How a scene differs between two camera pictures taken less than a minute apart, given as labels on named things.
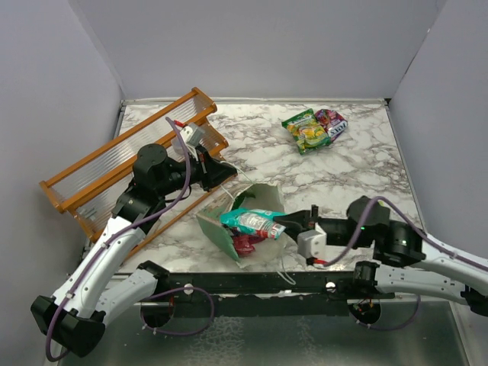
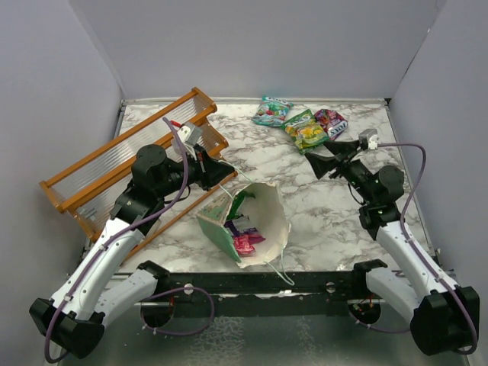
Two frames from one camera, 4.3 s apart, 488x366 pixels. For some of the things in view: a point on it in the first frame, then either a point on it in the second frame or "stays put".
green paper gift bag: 262,196 stays put
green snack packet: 309,134 stays put
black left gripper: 211,171 stays put
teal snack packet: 254,222 → 271,112
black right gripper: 300,221 → 321,164
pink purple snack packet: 334,123 stays put
